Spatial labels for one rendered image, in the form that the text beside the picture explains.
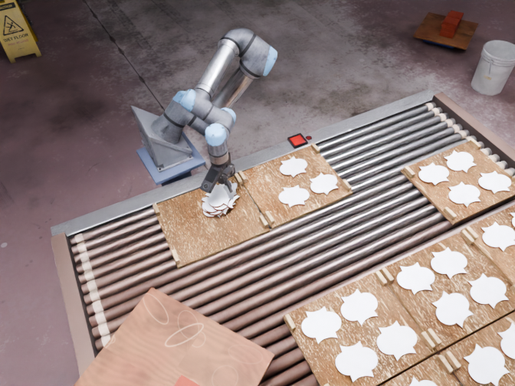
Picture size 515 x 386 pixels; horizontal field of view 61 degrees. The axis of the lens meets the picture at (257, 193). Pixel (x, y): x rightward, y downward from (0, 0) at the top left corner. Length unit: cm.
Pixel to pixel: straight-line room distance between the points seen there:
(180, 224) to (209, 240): 16
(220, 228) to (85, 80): 298
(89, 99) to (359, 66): 252
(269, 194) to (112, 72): 293
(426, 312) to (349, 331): 30
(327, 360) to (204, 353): 42
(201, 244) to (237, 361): 55
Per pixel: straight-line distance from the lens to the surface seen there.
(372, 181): 209
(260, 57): 193
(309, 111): 386
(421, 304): 177
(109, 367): 157
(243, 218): 189
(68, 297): 185
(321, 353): 162
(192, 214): 193
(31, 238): 339
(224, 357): 150
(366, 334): 167
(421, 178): 212
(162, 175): 220
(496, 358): 176
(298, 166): 207
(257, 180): 203
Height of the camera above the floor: 245
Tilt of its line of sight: 50 degrees down
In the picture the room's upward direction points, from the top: 3 degrees counter-clockwise
